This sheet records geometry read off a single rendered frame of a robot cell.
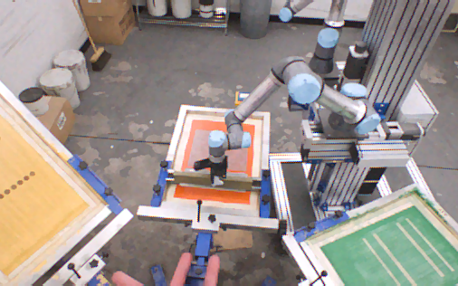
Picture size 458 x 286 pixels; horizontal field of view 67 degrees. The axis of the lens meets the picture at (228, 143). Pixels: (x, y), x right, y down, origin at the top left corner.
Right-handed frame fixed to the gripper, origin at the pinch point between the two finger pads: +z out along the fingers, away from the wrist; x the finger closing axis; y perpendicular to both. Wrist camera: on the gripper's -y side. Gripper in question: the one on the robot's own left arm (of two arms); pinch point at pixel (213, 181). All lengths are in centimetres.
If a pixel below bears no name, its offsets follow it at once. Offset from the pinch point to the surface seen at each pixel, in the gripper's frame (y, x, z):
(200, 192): -7.1, -0.4, 10.1
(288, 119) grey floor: 57, 167, 106
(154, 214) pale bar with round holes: -26.0, -21.7, 1.3
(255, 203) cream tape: 23.0, -3.9, 10.2
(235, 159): 10.0, 24.6, 10.1
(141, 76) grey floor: -116, 219, 105
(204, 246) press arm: 0.4, -35.3, 1.5
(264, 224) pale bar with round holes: 27.5, -21.2, 1.6
